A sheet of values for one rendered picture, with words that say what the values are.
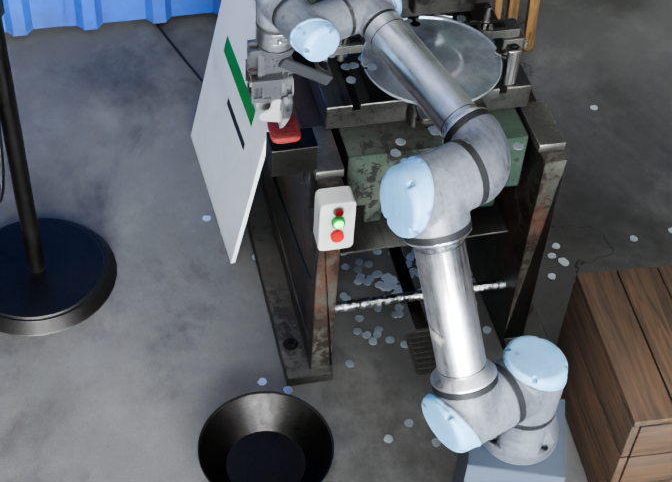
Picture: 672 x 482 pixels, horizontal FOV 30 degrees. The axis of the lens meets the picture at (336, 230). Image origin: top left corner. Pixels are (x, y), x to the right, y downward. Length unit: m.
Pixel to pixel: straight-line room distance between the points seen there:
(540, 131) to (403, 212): 0.78
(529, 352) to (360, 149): 0.62
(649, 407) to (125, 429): 1.16
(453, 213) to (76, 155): 1.74
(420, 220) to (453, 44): 0.77
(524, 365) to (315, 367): 0.88
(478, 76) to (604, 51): 1.48
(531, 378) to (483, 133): 0.44
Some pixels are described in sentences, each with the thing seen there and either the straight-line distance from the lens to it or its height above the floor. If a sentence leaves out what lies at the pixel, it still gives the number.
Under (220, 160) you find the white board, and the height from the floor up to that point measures 0.14.
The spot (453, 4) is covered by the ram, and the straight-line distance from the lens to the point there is 2.55.
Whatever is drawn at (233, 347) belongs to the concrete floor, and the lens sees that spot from 3.05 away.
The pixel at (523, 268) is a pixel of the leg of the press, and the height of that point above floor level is 0.29.
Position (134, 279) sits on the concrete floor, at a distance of 3.20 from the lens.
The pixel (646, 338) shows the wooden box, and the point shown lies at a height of 0.35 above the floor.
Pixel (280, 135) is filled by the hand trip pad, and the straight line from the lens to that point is 2.47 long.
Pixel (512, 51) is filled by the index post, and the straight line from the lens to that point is 2.65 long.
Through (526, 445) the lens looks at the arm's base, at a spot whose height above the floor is 0.50.
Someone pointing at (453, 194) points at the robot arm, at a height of 1.02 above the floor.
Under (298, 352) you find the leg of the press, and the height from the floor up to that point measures 0.03.
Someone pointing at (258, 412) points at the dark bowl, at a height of 0.03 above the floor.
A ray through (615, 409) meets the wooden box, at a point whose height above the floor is 0.29.
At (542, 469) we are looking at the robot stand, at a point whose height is 0.45.
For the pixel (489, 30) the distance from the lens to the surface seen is 2.76.
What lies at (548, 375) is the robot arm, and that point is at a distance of 2.21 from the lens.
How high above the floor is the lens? 2.40
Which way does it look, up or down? 46 degrees down
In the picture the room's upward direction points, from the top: 4 degrees clockwise
